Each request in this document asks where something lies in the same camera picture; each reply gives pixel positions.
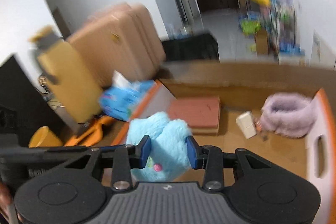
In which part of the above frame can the brown cardboard box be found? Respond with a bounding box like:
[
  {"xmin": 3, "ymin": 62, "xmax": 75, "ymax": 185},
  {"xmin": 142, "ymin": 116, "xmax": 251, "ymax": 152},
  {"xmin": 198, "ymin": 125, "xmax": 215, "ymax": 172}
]
[{"xmin": 255, "ymin": 30, "xmax": 269, "ymax": 55}]

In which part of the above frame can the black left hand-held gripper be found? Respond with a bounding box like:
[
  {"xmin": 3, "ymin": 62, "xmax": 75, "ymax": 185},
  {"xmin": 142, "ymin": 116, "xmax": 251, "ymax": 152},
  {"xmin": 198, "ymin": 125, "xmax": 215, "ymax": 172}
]
[{"xmin": 0, "ymin": 134, "xmax": 127, "ymax": 185}]

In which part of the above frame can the cluttered storage cart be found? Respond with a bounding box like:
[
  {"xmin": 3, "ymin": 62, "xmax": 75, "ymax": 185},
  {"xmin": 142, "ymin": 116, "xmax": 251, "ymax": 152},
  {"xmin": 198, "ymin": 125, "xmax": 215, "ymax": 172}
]
[{"xmin": 239, "ymin": 0, "xmax": 305, "ymax": 56}]

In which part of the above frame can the black paper bag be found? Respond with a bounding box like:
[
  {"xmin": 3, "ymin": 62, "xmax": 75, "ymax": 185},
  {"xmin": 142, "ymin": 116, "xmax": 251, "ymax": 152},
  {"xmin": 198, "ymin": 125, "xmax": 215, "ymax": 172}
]
[{"xmin": 1, "ymin": 55, "xmax": 66, "ymax": 147}]

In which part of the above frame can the person's left hand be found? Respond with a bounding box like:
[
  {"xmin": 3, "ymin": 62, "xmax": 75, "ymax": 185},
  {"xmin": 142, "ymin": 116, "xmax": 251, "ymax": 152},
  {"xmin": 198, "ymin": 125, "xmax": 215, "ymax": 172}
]
[{"xmin": 0, "ymin": 182, "xmax": 22, "ymax": 223}]

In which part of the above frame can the blue tissue pack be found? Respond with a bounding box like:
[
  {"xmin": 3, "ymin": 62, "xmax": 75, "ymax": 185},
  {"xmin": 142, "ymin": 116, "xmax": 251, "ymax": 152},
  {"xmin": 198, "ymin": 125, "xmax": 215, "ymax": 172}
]
[{"xmin": 98, "ymin": 71, "xmax": 155, "ymax": 122}]

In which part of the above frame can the white flat panel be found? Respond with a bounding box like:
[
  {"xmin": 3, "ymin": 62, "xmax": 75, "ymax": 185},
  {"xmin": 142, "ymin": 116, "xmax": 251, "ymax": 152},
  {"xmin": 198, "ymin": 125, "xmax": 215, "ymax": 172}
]
[{"xmin": 309, "ymin": 31, "xmax": 335, "ymax": 71}]

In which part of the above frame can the yellow thermos jug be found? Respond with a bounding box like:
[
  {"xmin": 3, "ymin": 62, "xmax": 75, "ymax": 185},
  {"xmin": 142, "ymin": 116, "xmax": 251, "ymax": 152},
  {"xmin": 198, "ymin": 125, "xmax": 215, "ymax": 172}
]
[{"xmin": 29, "ymin": 25, "xmax": 102, "ymax": 123}]

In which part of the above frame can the black chair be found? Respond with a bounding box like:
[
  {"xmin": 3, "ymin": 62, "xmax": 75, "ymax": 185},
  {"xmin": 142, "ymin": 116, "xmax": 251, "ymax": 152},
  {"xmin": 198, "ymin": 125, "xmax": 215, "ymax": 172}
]
[{"xmin": 162, "ymin": 32, "xmax": 220, "ymax": 62}]

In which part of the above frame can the light purple fluffy headband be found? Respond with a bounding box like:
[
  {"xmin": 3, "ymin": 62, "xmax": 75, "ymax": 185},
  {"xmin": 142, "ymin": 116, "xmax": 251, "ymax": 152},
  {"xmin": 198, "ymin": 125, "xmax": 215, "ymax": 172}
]
[{"xmin": 260, "ymin": 93, "xmax": 317, "ymax": 139}]

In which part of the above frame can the yellow mug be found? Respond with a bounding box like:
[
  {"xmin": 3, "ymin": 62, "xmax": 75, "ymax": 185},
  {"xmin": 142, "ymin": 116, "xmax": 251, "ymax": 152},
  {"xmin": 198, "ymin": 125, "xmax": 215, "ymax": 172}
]
[{"xmin": 29, "ymin": 126, "xmax": 63, "ymax": 148}]

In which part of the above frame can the small white box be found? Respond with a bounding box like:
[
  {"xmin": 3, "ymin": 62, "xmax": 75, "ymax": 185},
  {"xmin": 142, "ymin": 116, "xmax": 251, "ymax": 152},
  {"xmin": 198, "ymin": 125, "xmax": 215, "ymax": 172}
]
[{"xmin": 236, "ymin": 111, "xmax": 257, "ymax": 139}]

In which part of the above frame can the pink suitcase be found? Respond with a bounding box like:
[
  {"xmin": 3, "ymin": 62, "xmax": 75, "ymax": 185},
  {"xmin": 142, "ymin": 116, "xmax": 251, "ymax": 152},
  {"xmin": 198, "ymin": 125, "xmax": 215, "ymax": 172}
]
[{"xmin": 67, "ymin": 2, "xmax": 166, "ymax": 88}]

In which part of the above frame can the light blue plush toy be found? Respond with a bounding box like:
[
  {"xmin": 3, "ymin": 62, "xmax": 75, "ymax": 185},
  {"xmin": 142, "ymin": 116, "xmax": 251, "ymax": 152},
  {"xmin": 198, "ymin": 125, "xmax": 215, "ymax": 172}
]
[{"xmin": 126, "ymin": 112, "xmax": 192, "ymax": 182}]

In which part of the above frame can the red orange cardboard box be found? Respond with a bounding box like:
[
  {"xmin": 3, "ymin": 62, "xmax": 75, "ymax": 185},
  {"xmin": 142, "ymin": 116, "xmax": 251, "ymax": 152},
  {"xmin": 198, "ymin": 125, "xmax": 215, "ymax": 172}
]
[{"xmin": 111, "ymin": 79, "xmax": 336, "ymax": 183}]

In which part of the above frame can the orange cloth strap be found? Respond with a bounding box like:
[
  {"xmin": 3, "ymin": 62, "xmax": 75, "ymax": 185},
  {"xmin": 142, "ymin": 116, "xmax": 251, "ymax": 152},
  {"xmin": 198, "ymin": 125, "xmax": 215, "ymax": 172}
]
[{"xmin": 63, "ymin": 114, "xmax": 116, "ymax": 147}]

